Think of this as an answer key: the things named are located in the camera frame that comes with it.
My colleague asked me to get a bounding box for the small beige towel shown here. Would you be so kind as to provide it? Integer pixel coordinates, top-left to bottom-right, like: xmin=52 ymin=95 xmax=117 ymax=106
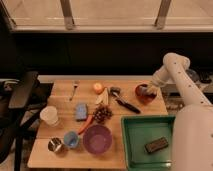
xmin=146 ymin=85 xmax=157 ymax=95

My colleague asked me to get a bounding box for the red bowl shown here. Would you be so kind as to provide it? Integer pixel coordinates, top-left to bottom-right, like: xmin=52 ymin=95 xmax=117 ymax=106
xmin=135 ymin=84 xmax=157 ymax=105

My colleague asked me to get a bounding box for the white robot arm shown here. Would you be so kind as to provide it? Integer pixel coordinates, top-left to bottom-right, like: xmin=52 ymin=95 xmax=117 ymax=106
xmin=152 ymin=53 xmax=213 ymax=171

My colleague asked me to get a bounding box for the purple bowl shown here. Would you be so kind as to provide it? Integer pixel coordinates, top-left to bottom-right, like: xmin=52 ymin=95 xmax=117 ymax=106
xmin=83 ymin=125 xmax=112 ymax=155

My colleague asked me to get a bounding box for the green plastic tray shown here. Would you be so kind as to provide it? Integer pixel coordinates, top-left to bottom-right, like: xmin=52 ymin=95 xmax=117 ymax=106
xmin=121 ymin=115 xmax=175 ymax=171

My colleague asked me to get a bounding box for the yellow banana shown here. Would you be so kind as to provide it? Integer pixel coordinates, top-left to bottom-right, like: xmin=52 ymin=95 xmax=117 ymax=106
xmin=95 ymin=87 xmax=109 ymax=105

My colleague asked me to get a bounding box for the orange fruit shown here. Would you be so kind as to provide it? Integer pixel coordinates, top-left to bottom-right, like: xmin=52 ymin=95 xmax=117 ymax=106
xmin=93 ymin=83 xmax=104 ymax=94

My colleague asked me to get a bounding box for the dark rectangular sponge block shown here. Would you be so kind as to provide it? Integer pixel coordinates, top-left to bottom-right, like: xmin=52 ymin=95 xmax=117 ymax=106
xmin=144 ymin=137 xmax=168 ymax=154

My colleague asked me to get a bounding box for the bunch of dark grapes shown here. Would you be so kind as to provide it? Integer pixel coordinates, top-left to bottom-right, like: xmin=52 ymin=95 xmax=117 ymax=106
xmin=93 ymin=105 xmax=113 ymax=124

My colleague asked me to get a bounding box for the orange carrot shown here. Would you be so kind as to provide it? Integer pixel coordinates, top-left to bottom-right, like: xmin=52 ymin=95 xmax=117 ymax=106
xmin=78 ymin=115 xmax=93 ymax=135

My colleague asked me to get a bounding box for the silver fork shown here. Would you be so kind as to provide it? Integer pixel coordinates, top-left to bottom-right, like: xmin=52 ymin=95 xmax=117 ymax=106
xmin=69 ymin=80 xmax=79 ymax=101

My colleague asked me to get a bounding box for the blue sponge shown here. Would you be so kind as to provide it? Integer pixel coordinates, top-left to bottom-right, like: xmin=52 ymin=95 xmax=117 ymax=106
xmin=75 ymin=103 xmax=87 ymax=121

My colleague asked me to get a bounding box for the small blue cup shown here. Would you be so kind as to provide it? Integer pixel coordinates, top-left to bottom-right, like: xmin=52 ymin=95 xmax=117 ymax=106
xmin=63 ymin=131 xmax=79 ymax=149

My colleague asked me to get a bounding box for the white plastic cup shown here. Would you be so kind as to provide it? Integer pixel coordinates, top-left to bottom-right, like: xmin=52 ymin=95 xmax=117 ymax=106
xmin=40 ymin=106 xmax=59 ymax=126

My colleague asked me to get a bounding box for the small metal cup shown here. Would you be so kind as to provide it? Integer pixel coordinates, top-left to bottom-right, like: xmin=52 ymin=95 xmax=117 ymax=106
xmin=48 ymin=137 xmax=63 ymax=154

